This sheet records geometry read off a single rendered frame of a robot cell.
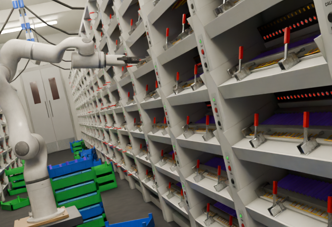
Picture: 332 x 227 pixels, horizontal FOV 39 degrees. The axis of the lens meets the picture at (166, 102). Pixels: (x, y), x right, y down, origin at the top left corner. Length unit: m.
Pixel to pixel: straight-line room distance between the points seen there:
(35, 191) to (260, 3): 1.63
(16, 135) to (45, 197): 0.34
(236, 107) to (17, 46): 1.30
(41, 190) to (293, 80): 1.63
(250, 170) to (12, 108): 1.33
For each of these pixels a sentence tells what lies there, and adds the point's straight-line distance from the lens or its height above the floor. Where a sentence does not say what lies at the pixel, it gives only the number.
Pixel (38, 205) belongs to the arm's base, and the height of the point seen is 0.37.
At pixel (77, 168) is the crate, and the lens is 3.14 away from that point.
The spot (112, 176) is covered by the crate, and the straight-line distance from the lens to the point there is 4.54.
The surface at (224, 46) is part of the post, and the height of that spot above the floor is 0.86.
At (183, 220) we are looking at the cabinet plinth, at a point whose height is 0.05.
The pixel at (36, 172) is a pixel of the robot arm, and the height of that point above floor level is 0.53.
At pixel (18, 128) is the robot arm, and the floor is 0.76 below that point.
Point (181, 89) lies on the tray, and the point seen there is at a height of 0.76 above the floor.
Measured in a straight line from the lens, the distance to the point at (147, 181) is 3.38.
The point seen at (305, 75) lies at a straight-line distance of 0.98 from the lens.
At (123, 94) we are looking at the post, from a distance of 3.50.
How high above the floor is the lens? 0.75
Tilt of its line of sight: 1 degrees down
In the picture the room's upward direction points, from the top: 13 degrees counter-clockwise
